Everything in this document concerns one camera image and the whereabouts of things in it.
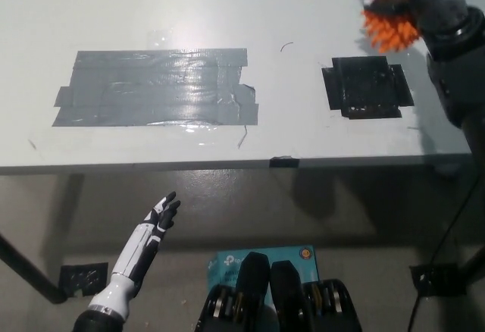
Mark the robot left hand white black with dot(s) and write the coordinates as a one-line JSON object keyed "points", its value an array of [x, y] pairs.
{"points": [[138, 248]]}

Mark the black floor tape patch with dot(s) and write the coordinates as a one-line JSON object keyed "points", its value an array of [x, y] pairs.
{"points": [[81, 277]]}

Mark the teal cardboard router box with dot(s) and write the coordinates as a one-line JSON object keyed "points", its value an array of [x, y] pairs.
{"points": [[295, 256]]}

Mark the thin curved black thread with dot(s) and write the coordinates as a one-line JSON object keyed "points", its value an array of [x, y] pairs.
{"points": [[286, 45]]}

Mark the black tape square mark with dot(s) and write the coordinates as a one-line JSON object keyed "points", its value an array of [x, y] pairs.
{"points": [[365, 87]]}

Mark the grey duct tape patch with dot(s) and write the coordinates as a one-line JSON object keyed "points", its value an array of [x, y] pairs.
{"points": [[151, 87]]}

